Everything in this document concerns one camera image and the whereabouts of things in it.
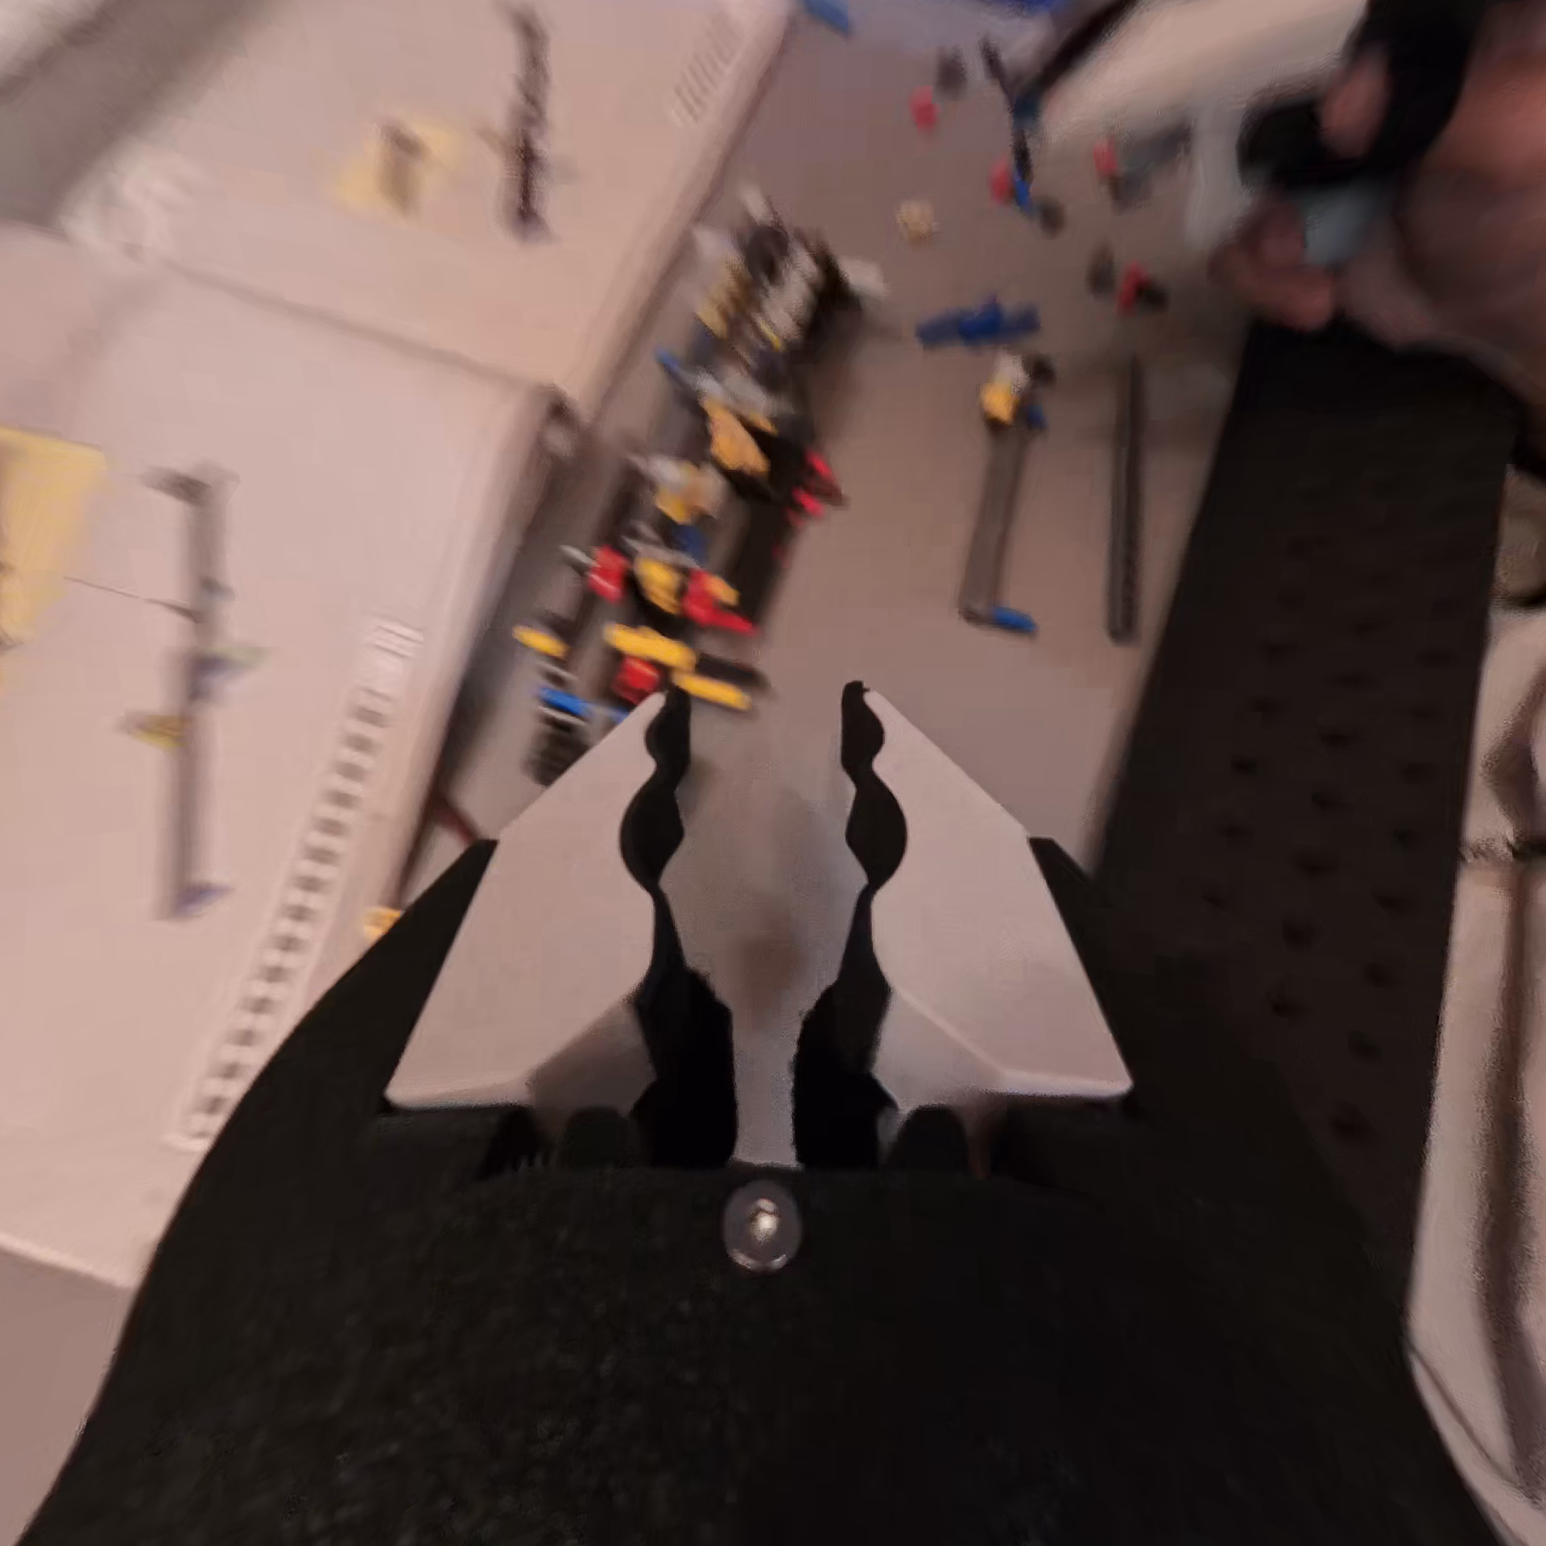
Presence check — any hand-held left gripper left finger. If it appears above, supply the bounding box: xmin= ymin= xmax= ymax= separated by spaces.
xmin=384 ymin=693 xmax=739 ymax=1169

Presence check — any yellow toy liftarm grey bush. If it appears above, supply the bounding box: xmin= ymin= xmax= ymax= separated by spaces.
xmin=977 ymin=351 xmax=1052 ymax=432

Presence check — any person's right hand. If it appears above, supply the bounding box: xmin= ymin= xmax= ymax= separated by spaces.
xmin=1215 ymin=0 xmax=1546 ymax=363

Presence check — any grey building instruction booklet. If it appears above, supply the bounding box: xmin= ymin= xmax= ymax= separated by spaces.
xmin=0 ymin=0 xmax=792 ymax=1288

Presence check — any toy car chassis assembly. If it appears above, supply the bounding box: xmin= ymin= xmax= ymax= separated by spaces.
xmin=512 ymin=205 xmax=888 ymax=787

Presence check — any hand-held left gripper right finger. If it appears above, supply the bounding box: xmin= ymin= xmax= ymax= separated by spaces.
xmin=792 ymin=680 xmax=1135 ymax=1171

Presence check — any black long holed toy beam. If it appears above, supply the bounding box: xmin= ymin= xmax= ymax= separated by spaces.
xmin=1103 ymin=356 xmax=1149 ymax=644

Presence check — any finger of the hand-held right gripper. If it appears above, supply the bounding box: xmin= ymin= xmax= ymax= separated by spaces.
xmin=1039 ymin=0 xmax=1366 ymax=141

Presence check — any dark grey long toy beam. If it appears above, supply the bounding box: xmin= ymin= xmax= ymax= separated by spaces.
xmin=957 ymin=351 xmax=1052 ymax=639

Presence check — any black perforated panel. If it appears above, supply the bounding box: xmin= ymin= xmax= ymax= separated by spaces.
xmin=1094 ymin=327 xmax=1516 ymax=1332

